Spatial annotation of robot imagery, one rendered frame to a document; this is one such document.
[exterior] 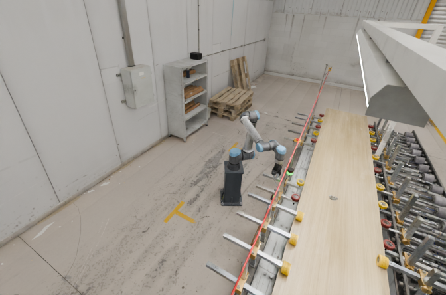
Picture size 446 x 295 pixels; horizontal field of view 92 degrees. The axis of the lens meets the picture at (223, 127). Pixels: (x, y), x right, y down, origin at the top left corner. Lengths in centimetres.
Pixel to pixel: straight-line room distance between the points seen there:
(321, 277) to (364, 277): 31
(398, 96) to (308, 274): 153
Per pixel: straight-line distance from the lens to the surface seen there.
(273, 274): 218
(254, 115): 257
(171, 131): 472
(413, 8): 955
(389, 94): 61
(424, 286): 221
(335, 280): 199
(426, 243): 228
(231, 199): 330
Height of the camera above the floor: 251
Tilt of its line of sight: 29 degrees down
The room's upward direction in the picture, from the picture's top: 3 degrees clockwise
